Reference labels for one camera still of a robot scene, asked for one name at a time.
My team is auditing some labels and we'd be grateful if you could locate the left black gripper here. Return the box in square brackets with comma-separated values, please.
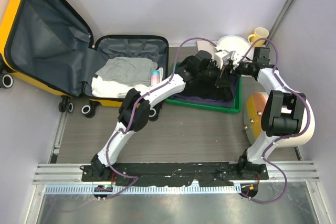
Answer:
[198, 63, 232, 90]

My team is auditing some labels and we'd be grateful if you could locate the black garment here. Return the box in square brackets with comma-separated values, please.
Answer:
[179, 56, 236, 101]

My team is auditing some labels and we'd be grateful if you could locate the navy purple garment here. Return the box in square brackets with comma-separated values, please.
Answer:
[169, 77, 240, 108]

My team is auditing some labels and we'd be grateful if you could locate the grey t-shirt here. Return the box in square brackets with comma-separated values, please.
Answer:
[96, 57, 158, 86]

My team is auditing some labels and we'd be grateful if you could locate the white towel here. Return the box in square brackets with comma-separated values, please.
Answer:
[91, 68, 164, 98]

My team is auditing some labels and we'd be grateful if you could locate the yellow Pikachu suitcase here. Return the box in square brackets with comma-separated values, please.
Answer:
[1, 0, 169, 118]

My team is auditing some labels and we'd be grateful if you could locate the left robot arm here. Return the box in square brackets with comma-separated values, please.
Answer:
[91, 50, 235, 182]

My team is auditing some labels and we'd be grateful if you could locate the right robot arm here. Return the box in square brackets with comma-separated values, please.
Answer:
[235, 47, 311, 179]

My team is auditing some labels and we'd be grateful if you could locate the white plate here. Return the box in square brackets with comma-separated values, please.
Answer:
[216, 35, 251, 57]

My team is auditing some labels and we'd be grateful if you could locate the patterned white cloth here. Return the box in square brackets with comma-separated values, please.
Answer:
[196, 40, 216, 58]

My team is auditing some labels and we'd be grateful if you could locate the green plastic tray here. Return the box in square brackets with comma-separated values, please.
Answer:
[166, 77, 242, 114]

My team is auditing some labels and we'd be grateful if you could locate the yellow mug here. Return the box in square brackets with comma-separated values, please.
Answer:
[247, 27, 269, 47]

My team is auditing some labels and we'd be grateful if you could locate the white cylindrical bin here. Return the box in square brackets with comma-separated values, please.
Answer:
[243, 92, 315, 148]

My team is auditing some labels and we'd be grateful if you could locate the pastel tube bottle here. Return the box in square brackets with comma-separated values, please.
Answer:
[150, 70, 161, 86]

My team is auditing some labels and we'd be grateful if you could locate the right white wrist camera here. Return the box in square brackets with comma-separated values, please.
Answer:
[228, 51, 244, 70]

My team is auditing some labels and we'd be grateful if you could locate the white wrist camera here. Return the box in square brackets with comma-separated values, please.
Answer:
[214, 50, 233, 69]
[228, 51, 244, 70]

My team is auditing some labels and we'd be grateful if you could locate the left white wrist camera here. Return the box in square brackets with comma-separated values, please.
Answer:
[214, 50, 233, 69]

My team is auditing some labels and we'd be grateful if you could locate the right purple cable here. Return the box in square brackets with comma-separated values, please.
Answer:
[240, 37, 312, 204]

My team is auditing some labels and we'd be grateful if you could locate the right aluminium corner post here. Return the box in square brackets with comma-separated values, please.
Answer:
[268, 0, 296, 40]

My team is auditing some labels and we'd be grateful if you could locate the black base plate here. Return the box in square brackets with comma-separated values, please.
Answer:
[80, 162, 269, 187]

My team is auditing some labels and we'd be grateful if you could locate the aluminium frame rail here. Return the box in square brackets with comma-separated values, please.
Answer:
[33, 162, 320, 198]

